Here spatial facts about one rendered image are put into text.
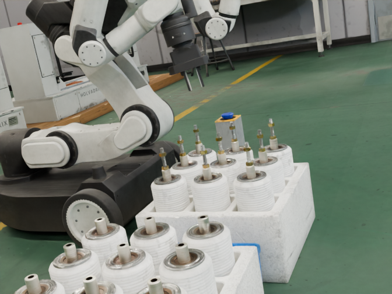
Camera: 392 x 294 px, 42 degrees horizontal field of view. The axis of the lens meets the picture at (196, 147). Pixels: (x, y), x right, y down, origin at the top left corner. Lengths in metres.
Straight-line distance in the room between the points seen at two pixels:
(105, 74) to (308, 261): 0.86
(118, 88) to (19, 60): 2.37
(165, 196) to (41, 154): 0.69
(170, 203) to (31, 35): 2.76
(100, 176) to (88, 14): 0.51
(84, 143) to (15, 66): 2.28
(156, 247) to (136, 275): 0.11
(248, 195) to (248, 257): 0.24
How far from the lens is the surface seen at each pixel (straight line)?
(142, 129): 1.66
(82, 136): 1.85
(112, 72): 1.71
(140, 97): 1.69
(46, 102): 3.96
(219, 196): 1.31
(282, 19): 6.45
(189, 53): 1.50
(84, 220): 1.67
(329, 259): 1.40
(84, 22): 1.50
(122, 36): 1.52
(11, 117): 3.58
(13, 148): 2.03
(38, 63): 3.95
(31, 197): 1.84
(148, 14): 1.48
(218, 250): 1.00
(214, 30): 1.84
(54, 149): 1.87
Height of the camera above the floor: 0.66
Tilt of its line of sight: 14 degrees down
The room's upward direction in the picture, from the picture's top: 10 degrees counter-clockwise
